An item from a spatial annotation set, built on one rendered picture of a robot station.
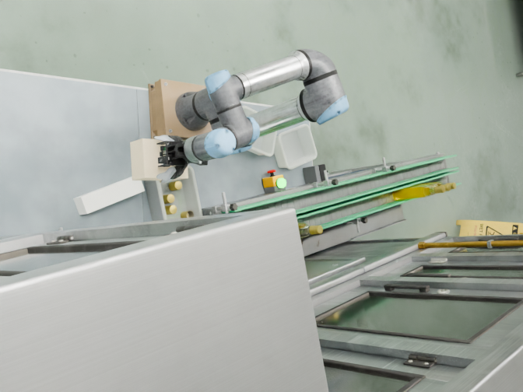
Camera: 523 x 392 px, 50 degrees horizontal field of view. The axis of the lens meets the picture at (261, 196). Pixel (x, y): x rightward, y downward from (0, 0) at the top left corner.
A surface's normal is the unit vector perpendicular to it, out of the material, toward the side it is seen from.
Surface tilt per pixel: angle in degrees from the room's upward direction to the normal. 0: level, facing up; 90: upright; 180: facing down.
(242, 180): 0
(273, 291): 0
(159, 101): 90
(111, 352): 0
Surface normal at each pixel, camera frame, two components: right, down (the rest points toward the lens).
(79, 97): 0.67, -0.09
